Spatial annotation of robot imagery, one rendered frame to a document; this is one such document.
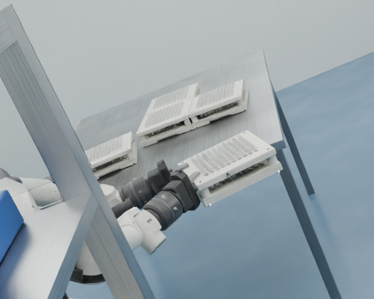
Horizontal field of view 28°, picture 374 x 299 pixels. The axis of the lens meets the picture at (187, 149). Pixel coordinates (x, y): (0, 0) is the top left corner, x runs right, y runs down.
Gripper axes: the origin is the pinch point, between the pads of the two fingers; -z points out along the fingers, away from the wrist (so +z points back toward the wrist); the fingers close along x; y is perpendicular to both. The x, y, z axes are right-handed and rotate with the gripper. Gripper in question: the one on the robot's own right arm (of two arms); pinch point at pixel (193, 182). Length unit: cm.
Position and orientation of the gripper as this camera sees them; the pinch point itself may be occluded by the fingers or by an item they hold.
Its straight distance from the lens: 211.5
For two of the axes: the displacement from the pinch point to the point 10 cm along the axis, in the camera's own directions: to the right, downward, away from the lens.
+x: 4.2, 8.5, 3.1
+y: 6.8, -0.7, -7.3
